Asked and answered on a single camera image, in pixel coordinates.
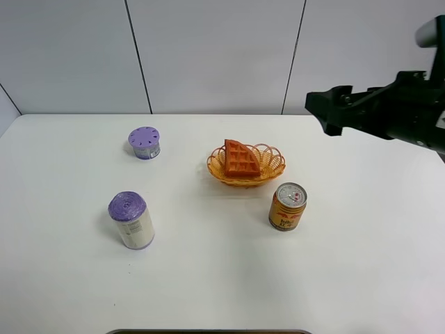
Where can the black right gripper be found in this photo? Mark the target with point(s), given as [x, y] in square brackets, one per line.
[409, 109]

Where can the orange waffle slice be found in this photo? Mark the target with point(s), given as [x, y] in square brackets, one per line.
[240, 161]

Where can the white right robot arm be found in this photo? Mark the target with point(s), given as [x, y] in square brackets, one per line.
[431, 34]

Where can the orange woven plastic basket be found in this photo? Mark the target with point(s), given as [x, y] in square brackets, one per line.
[271, 164]

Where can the gold energy drink can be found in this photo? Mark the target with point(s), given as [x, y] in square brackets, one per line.
[288, 204]

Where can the purple lidded air freshener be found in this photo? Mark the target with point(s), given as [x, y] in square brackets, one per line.
[145, 142]

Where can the purple garbage bag roll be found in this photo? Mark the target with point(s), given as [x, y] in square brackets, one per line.
[130, 213]

